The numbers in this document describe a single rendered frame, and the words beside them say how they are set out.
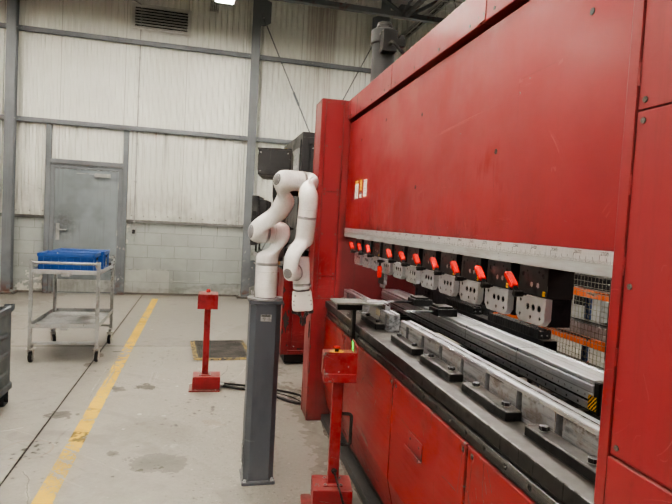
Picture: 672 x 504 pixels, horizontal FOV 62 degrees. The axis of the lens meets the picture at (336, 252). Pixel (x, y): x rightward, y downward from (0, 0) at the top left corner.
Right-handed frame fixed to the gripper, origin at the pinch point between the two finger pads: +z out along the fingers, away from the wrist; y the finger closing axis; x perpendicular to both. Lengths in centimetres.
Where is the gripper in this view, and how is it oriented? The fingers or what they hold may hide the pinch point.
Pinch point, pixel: (302, 321)
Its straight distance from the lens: 272.5
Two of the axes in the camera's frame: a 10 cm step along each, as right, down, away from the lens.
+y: -10.0, 0.4, -0.9
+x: 0.9, 0.6, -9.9
